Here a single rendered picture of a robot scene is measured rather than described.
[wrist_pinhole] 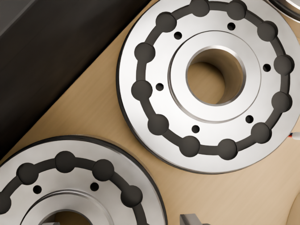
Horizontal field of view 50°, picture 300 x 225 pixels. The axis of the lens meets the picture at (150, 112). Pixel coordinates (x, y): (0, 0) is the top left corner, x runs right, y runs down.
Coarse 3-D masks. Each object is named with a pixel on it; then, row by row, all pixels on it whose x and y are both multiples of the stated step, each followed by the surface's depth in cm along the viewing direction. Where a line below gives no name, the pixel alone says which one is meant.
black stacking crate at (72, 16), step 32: (64, 0) 11; (96, 0) 14; (128, 0) 17; (32, 32) 11; (64, 32) 14; (96, 32) 17; (0, 64) 11; (32, 64) 13; (64, 64) 17; (0, 96) 13; (32, 96) 16; (0, 128) 16
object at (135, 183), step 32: (32, 160) 16; (64, 160) 17; (96, 160) 17; (128, 160) 17; (0, 192) 17; (32, 192) 16; (96, 192) 16; (128, 192) 17; (0, 224) 16; (128, 224) 16; (160, 224) 16
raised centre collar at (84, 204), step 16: (64, 192) 16; (80, 192) 16; (32, 208) 16; (48, 208) 16; (64, 208) 16; (80, 208) 16; (96, 208) 16; (32, 224) 16; (96, 224) 16; (112, 224) 16
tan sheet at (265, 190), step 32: (128, 32) 20; (96, 64) 20; (192, 64) 20; (64, 96) 20; (96, 96) 20; (32, 128) 20; (64, 128) 20; (96, 128) 20; (128, 128) 20; (0, 160) 20; (160, 160) 20; (288, 160) 20; (160, 192) 20; (192, 192) 20; (224, 192) 20; (256, 192) 20; (288, 192) 20; (64, 224) 19; (224, 224) 20; (256, 224) 20
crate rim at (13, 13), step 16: (0, 0) 10; (16, 0) 10; (32, 0) 10; (48, 0) 11; (0, 16) 10; (16, 16) 10; (32, 16) 10; (0, 32) 10; (16, 32) 10; (0, 48) 10
